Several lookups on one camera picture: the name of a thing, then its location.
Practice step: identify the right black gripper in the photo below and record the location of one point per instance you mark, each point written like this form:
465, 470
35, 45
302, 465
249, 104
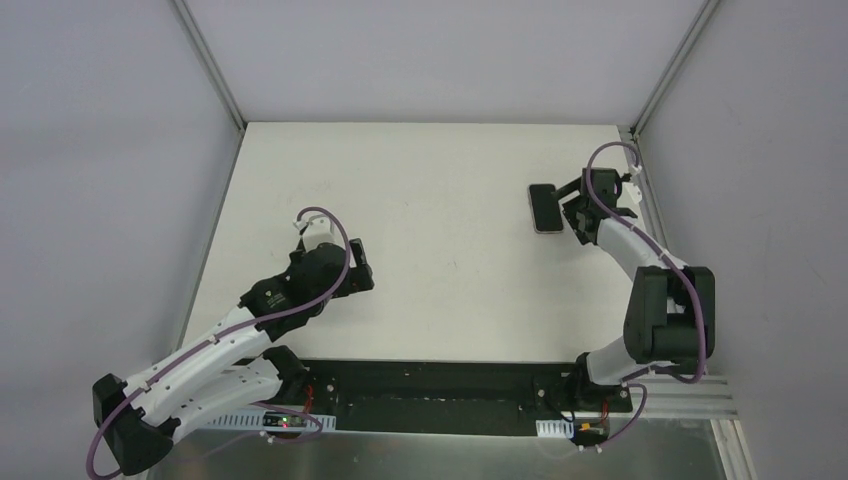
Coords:
578, 211

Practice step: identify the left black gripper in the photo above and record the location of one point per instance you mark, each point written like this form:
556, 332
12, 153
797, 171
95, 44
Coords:
358, 266

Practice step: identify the clear phone case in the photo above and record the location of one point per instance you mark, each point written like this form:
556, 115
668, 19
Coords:
545, 208

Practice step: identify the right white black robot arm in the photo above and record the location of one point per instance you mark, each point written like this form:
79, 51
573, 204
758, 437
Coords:
668, 326

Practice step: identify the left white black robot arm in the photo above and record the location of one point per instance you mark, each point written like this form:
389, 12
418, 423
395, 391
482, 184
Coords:
141, 418

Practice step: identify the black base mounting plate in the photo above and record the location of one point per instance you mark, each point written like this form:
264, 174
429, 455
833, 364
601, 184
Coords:
492, 399

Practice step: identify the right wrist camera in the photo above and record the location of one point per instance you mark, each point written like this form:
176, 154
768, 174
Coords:
631, 184

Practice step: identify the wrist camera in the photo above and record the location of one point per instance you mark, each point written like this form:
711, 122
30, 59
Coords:
631, 184
316, 233

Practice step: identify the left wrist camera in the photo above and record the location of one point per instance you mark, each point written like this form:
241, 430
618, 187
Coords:
316, 233

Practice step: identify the left white cable duct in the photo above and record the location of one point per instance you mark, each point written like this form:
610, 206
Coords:
271, 421

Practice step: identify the white cable duct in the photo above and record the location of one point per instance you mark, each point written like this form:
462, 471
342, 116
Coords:
554, 429
271, 421

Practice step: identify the aluminium frame rail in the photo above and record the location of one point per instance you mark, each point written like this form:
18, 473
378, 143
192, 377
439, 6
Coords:
710, 399

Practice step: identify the right white cable duct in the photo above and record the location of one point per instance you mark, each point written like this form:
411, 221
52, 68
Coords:
554, 429

